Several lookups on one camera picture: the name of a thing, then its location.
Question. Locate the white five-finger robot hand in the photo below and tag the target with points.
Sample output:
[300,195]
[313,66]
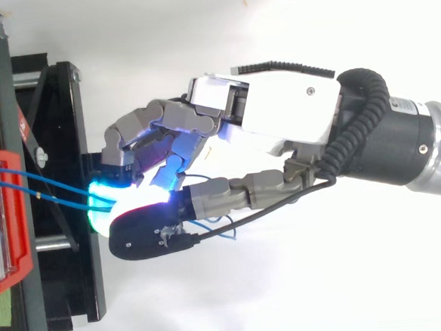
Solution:
[292,107]

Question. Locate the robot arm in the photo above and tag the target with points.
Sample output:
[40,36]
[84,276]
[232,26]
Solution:
[396,142]

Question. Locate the black stand with green tape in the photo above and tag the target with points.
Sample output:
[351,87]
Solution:
[69,119]

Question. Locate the red plastic bin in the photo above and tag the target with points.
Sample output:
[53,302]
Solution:
[17,210]

